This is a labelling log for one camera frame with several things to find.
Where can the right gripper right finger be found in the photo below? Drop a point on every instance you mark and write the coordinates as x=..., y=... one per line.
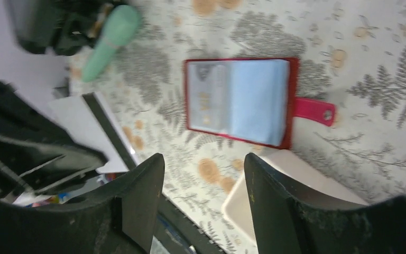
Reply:
x=376, y=228

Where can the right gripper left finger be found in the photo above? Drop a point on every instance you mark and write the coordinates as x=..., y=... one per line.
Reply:
x=118, y=217

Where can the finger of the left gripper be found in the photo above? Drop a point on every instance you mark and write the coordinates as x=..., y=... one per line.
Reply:
x=38, y=156

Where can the red card holder wallet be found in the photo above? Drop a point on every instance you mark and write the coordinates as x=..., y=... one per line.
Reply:
x=263, y=101

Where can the white plastic tray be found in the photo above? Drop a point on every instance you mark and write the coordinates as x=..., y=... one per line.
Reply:
x=272, y=186

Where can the black hard case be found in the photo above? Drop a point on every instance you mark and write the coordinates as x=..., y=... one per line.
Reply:
x=61, y=26

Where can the floral table mat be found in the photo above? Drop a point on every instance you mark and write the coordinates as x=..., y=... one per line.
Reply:
x=352, y=54

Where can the mint green tube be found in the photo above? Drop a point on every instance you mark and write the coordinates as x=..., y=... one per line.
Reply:
x=118, y=30

